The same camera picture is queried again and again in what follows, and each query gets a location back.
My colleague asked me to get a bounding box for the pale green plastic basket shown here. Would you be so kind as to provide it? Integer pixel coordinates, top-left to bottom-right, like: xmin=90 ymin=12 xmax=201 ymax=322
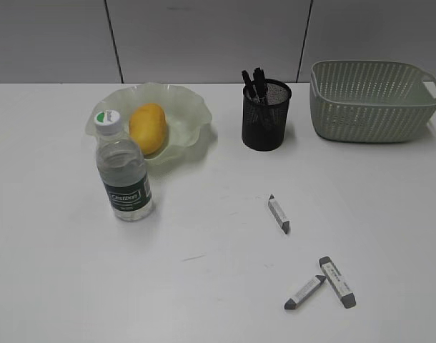
xmin=309 ymin=60 xmax=436 ymax=144

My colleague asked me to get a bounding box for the yellow mango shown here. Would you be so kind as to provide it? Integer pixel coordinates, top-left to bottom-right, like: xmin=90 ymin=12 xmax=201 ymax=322
xmin=129 ymin=103 xmax=167 ymax=155

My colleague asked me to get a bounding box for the black mesh pen holder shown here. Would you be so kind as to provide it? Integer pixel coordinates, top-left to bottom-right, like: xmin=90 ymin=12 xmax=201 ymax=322
xmin=242 ymin=79 xmax=292 ymax=151

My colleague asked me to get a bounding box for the black marker pen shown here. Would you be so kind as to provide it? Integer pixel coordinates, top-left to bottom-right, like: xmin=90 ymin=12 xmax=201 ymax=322
xmin=260 ymin=68 xmax=268 ymax=105
xmin=242 ymin=70 xmax=257 ymax=101
xmin=253 ymin=67 xmax=262 ymax=102

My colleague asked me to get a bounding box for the grey white eraser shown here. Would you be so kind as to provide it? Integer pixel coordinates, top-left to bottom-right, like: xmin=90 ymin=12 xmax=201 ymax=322
xmin=267 ymin=194 xmax=290 ymax=234
xmin=319 ymin=256 xmax=357 ymax=309
xmin=284 ymin=275 xmax=326 ymax=310

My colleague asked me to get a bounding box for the clear water bottle green label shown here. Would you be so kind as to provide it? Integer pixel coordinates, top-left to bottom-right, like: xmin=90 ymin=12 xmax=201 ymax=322
xmin=93 ymin=109 xmax=154 ymax=222

